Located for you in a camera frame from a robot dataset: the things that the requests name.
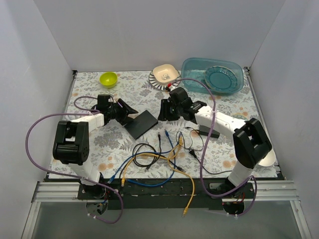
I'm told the black network switch box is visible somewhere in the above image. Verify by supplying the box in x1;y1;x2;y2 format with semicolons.
124;110;158;140

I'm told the black looped cable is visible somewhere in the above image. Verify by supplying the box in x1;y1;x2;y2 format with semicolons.
132;132;185;172

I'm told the thin black power cable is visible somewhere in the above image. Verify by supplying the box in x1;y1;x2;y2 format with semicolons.
175;126;232;174

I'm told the yellow ethernet cable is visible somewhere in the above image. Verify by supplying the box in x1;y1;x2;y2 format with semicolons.
121;138;184;187
167;151;195;217

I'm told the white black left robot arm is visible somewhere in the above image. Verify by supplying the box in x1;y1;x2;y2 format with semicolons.
52;94;138;199

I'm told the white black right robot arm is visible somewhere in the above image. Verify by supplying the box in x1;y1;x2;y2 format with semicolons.
158;87;276;198

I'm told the floral patterned table mat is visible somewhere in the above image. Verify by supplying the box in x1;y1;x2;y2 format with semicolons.
51;71;277;179

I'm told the striped white blue plate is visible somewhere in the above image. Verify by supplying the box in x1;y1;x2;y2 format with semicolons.
148;71;181;92

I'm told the lime green plastic bowl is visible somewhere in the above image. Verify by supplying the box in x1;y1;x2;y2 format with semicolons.
100;72;118;89

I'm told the black power adapter brick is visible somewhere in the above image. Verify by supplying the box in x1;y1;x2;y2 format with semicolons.
198;125;221;139

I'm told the cream square panda bowl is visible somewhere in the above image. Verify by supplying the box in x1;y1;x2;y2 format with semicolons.
153;64;179;85

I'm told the teal glass plate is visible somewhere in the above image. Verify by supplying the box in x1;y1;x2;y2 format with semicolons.
204;66;241;94

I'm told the teal transparent plastic tub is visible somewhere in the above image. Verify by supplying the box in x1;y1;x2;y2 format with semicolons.
181;58;244;95

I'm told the patterned teal yellow small bowl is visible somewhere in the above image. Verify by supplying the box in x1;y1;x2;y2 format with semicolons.
232;114;248;120

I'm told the white ceramic bowl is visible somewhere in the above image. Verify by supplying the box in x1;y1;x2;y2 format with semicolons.
258;149;276;167

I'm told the aluminium frame rail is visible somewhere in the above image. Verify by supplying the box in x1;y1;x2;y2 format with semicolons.
32;180;300;202

